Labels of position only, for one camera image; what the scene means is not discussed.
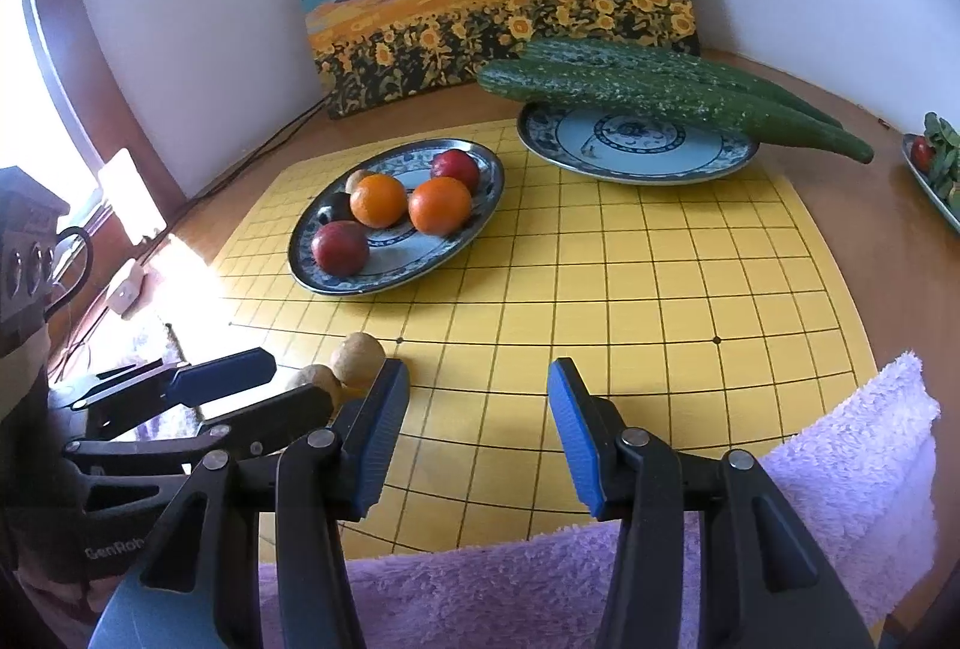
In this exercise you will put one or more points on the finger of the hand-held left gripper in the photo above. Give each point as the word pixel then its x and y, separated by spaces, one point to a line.
pixel 225 371
pixel 270 424

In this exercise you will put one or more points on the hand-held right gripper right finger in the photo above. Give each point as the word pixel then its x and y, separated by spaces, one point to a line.
pixel 577 439

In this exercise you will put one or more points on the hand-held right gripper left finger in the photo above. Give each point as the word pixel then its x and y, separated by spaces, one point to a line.
pixel 379 439

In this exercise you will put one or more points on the brown round fruit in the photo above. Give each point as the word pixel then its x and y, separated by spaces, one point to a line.
pixel 358 177
pixel 360 356
pixel 315 380

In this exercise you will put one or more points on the dark red apple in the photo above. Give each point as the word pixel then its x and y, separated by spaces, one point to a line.
pixel 340 246

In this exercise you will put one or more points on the dark-rimmed blue patterned plate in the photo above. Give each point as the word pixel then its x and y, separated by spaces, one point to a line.
pixel 405 263

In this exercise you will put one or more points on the dark plum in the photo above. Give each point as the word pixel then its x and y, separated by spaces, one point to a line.
pixel 334 212

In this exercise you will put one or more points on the orange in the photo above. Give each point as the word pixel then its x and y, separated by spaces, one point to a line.
pixel 440 205
pixel 377 200

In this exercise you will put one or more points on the bright red apple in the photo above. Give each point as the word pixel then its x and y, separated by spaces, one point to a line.
pixel 455 169

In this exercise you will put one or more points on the white power adapter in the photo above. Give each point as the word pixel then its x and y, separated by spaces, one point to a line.
pixel 126 289

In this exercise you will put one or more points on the yellow grid game board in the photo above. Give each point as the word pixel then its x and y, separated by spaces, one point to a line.
pixel 637 289

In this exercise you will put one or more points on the white box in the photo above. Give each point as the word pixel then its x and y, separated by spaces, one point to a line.
pixel 131 195

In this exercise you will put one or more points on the grey device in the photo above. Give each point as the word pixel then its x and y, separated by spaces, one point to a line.
pixel 26 244

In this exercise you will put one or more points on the purple towel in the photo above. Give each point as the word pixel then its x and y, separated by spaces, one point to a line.
pixel 825 469

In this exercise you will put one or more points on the blue patterned porcelain plate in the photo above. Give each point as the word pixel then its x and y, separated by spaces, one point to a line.
pixel 637 147

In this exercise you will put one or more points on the window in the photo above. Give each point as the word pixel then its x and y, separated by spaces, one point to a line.
pixel 45 94

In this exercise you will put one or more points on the green cucumber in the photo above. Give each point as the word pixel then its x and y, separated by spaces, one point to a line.
pixel 637 90
pixel 637 53

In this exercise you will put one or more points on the salad plate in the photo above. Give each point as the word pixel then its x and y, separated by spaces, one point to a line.
pixel 926 184

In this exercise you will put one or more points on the cherry tomato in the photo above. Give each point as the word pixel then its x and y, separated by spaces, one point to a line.
pixel 921 151

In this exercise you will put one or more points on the green salad leaves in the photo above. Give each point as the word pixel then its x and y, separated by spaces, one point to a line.
pixel 946 158

